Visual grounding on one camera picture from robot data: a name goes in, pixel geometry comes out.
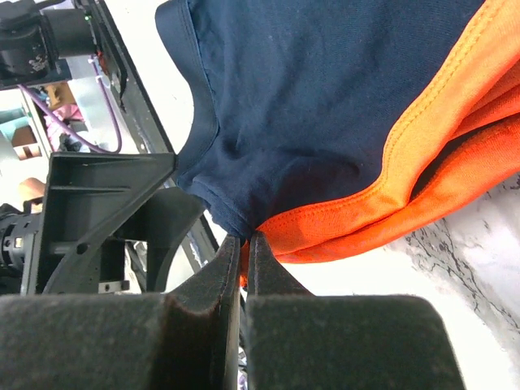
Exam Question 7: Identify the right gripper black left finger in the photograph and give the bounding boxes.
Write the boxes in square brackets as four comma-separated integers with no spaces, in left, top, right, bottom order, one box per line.
[1,236,241,389]

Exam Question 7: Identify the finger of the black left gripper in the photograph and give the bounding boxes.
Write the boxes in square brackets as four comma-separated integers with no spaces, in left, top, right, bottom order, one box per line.
[21,153,203,295]

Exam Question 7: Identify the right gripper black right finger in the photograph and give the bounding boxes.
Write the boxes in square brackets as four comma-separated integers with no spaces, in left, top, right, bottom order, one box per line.
[245,233,464,389]

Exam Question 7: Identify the navy orange underwear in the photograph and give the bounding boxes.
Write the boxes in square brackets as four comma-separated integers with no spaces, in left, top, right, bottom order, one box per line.
[155,1,519,263]

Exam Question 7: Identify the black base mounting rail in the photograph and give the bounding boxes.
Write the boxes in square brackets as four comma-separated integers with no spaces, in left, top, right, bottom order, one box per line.
[95,0,220,293]

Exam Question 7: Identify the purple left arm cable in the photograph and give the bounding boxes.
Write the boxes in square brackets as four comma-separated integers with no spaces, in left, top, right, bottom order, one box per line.
[15,56,124,154]

